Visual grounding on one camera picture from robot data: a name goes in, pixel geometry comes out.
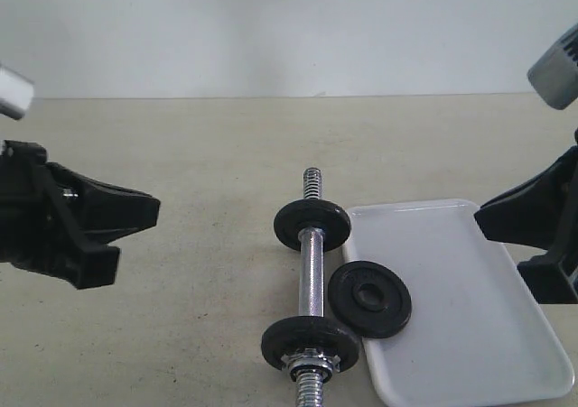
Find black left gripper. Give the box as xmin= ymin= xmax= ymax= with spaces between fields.
xmin=1 ymin=140 xmax=161 ymax=290

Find black weight plate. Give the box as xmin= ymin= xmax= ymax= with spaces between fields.
xmin=328 ymin=260 xmax=413 ymax=339

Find chrome dumbbell bar with plates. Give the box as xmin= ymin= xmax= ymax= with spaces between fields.
xmin=261 ymin=167 xmax=360 ymax=406

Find white rectangular plastic tray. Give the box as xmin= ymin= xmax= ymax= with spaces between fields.
xmin=343 ymin=199 xmax=574 ymax=406

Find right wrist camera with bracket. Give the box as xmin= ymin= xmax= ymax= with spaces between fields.
xmin=527 ymin=24 xmax=577 ymax=110

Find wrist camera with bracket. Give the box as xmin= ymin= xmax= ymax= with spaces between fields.
xmin=0 ymin=64 xmax=34 ymax=120
xmin=527 ymin=24 xmax=577 ymax=110

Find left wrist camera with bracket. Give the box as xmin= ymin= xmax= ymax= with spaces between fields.
xmin=0 ymin=64 xmax=34 ymax=120

